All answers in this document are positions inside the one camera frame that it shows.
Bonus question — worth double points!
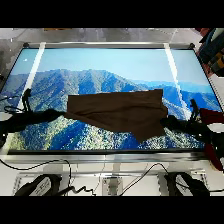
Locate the brown garment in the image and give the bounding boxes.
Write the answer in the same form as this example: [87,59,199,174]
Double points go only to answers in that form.
[64,88,169,143]

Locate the heap of clothes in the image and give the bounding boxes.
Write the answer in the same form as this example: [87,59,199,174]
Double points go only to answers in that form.
[195,27,224,78]

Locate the red garment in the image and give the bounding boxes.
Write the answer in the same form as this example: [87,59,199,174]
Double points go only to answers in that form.
[199,107,224,172]

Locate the silver frame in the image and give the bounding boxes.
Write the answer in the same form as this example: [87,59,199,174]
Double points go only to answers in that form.
[0,41,224,197]

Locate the black cable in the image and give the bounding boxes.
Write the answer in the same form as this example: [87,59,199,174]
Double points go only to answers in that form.
[0,157,98,197]
[118,162,170,197]

